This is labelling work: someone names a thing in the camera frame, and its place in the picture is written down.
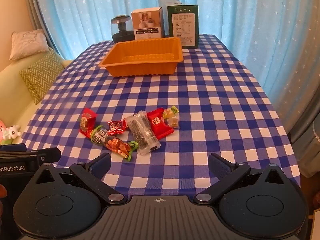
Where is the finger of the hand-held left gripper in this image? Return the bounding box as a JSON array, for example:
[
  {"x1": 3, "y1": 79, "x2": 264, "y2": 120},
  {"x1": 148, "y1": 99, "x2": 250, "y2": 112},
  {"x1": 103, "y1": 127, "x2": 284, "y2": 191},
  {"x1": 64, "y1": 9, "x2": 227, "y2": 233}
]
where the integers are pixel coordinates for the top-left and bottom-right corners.
[
  {"x1": 0, "y1": 147, "x2": 62, "y2": 165},
  {"x1": 0, "y1": 144, "x2": 27, "y2": 153}
]

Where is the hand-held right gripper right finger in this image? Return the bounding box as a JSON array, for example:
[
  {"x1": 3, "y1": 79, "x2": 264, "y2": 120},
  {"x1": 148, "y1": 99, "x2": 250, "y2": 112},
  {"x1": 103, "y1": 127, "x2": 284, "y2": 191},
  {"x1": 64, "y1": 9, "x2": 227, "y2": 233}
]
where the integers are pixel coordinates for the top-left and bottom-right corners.
[{"x1": 193, "y1": 153, "x2": 288, "y2": 204}]

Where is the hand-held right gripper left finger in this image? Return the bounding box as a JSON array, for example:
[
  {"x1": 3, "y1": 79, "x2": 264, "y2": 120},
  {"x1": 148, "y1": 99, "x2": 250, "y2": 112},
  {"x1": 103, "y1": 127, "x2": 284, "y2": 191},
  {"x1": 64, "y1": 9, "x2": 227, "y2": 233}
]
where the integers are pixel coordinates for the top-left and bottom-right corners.
[{"x1": 34, "y1": 153, "x2": 127, "y2": 205}]

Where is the green-ended brown snack packet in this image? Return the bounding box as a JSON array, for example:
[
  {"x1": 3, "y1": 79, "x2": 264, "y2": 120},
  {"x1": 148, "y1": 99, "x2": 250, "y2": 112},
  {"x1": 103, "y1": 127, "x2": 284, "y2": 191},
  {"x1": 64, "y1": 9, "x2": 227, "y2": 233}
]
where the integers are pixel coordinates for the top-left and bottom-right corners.
[{"x1": 90, "y1": 125, "x2": 138, "y2": 162}]

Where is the small dark red candy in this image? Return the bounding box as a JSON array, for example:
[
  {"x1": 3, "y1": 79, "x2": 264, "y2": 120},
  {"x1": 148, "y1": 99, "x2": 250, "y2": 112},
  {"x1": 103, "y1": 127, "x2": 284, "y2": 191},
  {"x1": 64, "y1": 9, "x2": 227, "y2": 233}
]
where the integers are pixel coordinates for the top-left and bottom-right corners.
[{"x1": 107, "y1": 119, "x2": 127, "y2": 133}]

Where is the red packet with round print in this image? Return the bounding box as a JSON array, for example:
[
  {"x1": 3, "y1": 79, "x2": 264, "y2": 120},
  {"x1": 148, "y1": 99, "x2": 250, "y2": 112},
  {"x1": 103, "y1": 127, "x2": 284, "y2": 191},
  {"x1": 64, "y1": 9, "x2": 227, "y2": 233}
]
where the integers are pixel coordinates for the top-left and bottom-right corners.
[{"x1": 79, "y1": 107, "x2": 98, "y2": 138}]

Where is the clear grey snack packet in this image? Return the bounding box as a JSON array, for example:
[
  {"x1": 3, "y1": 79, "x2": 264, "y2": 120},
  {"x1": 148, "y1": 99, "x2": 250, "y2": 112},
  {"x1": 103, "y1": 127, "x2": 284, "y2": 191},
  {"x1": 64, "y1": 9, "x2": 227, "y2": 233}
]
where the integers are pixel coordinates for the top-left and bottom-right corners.
[{"x1": 124, "y1": 111, "x2": 161, "y2": 156}]

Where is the clear brown candy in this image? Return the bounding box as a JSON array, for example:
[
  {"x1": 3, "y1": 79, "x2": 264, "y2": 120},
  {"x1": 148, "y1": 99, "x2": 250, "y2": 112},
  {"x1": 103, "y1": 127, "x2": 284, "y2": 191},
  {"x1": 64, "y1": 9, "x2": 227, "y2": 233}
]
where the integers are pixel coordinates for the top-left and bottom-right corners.
[{"x1": 166, "y1": 115, "x2": 181, "y2": 130}]

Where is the red packet with white print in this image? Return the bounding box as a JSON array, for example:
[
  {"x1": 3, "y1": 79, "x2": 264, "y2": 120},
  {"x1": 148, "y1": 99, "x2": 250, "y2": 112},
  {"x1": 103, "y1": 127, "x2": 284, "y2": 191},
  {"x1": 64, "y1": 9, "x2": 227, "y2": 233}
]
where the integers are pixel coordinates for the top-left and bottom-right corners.
[{"x1": 146, "y1": 107, "x2": 175, "y2": 140}]

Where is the yellow-green candy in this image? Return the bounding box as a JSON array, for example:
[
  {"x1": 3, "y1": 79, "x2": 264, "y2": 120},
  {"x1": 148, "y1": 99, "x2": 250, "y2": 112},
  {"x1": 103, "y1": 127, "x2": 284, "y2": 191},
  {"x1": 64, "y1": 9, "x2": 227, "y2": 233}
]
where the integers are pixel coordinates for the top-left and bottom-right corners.
[{"x1": 162, "y1": 105, "x2": 179, "y2": 119}]

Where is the orange plastic tray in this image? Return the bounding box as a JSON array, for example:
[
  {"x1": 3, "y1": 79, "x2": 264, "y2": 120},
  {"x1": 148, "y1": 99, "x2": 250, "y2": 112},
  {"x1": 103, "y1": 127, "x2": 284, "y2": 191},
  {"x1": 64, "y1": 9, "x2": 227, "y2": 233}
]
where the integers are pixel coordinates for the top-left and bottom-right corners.
[{"x1": 98, "y1": 37, "x2": 184, "y2": 77}]

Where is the white plush toy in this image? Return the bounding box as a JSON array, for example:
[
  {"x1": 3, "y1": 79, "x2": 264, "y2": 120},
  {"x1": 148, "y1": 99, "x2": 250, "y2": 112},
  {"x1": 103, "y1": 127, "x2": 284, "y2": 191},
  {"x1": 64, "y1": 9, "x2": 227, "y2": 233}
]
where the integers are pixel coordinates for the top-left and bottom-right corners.
[{"x1": 2, "y1": 124, "x2": 22, "y2": 140}]

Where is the blue checkered tablecloth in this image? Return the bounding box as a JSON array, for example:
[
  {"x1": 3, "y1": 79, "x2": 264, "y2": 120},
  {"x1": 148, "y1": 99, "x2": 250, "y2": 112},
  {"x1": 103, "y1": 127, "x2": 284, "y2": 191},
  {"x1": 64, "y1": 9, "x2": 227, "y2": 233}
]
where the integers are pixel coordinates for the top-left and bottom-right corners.
[{"x1": 20, "y1": 33, "x2": 300, "y2": 200}]

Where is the green zigzag cushion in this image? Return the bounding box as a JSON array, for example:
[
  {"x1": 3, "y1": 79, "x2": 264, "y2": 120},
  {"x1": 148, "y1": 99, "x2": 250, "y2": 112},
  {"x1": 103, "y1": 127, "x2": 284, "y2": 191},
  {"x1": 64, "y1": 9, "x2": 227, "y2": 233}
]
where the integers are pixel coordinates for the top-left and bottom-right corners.
[{"x1": 19, "y1": 49, "x2": 66, "y2": 105}]

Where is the grey-blue curtain with lace trim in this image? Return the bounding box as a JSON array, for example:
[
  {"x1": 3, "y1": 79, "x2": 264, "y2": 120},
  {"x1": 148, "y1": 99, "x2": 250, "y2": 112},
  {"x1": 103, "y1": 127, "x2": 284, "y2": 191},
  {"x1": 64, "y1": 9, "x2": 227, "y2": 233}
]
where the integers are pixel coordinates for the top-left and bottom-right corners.
[{"x1": 287, "y1": 87, "x2": 320, "y2": 178}]

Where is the white lace cushion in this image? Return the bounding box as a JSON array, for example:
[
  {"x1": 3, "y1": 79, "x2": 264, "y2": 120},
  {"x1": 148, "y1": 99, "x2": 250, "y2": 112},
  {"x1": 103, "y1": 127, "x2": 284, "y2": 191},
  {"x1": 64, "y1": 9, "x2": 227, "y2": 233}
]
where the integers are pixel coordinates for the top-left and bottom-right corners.
[{"x1": 9, "y1": 29, "x2": 50, "y2": 60}]

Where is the pale beige panel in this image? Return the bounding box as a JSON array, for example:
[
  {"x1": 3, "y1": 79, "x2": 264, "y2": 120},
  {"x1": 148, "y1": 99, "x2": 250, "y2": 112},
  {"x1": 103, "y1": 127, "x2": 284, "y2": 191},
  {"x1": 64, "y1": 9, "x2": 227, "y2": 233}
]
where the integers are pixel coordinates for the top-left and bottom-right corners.
[{"x1": 311, "y1": 209, "x2": 320, "y2": 240}]

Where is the grey curtain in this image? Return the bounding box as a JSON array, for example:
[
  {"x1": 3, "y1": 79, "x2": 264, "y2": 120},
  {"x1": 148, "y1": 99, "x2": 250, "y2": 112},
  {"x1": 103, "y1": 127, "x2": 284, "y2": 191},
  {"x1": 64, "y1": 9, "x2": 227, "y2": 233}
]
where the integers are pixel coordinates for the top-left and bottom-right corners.
[{"x1": 24, "y1": 0, "x2": 73, "y2": 60}]

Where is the glass dome jar dark base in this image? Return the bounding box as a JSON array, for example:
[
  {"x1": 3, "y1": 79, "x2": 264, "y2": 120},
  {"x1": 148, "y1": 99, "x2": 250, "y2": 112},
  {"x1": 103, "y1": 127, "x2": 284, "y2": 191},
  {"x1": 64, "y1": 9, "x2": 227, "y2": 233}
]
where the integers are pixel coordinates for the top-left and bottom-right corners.
[{"x1": 111, "y1": 14, "x2": 135, "y2": 43}]

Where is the dark green carton box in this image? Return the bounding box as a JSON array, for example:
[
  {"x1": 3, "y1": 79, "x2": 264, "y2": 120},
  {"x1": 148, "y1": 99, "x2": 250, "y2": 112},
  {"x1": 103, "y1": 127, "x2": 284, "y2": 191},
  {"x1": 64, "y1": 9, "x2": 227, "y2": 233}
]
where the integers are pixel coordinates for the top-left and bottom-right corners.
[{"x1": 165, "y1": 2, "x2": 200, "y2": 49}]

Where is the light blue star curtain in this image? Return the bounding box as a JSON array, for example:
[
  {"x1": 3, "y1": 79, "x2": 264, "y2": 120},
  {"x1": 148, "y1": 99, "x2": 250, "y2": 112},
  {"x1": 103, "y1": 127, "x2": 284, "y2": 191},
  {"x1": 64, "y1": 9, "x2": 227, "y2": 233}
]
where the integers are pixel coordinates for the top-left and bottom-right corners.
[{"x1": 32, "y1": 0, "x2": 320, "y2": 130}]

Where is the white product box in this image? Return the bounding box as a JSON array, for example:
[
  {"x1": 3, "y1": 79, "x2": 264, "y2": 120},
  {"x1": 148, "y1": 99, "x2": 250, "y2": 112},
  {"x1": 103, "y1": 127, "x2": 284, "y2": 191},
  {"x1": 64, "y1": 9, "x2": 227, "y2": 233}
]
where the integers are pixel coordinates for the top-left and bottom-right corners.
[{"x1": 131, "y1": 6, "x2": 165, "y2": 40}]

